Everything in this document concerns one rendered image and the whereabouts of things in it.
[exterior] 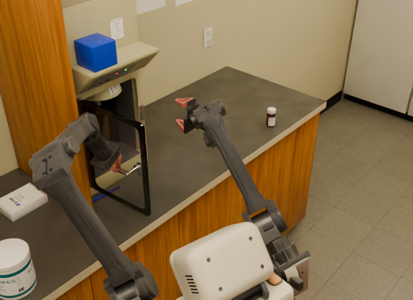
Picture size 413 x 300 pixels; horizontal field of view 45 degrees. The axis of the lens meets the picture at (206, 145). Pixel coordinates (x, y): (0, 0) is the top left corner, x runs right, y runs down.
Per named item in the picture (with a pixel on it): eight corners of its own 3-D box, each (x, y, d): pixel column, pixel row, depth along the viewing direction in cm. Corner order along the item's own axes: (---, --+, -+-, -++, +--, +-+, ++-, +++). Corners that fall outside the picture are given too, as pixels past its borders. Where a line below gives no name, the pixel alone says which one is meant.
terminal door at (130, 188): (93, 187, 200) (80, 98, 178) (151, 217, 185) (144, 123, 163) (91, 188, 199) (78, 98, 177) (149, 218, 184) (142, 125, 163)
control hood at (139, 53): (72, 93, 177) (69, 66, 171) (141, 64, 197) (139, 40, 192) (93, 103, 170) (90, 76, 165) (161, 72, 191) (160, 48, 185)
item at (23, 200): (-4, 209, 196) (-7, 201, 194) (31, 189, 206) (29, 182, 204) (13, 222, 190) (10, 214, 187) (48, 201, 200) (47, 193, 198)
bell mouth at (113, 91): (67, 91, 198) (65, 78, 195) (102, 77, 209) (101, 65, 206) (95, 106, 188) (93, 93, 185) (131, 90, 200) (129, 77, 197)
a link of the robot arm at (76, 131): (38, 180, 118) (78, 158, 117) (24, 159, 116) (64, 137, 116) (74, 141, 159) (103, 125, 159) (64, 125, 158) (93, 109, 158)
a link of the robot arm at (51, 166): (16, 174, 108) (56, 152, 107) (30, 153, 121) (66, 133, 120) (123, 321, 122) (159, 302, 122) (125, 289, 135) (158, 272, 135)
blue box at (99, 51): (77, 64, 173) (73, 40, 168) (99, 56, 179) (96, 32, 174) (94, 73, 167) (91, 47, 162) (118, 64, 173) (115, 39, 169)
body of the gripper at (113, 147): (91, 165, 169) (81, 153, 163) (109, 142, 173) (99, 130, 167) (105, 171, 166) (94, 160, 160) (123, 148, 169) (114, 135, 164)
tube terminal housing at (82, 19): (53, 173, 216) (17, -6, 174) (112, 142, 237) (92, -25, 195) (90, 197, 202) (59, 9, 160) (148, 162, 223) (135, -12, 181)
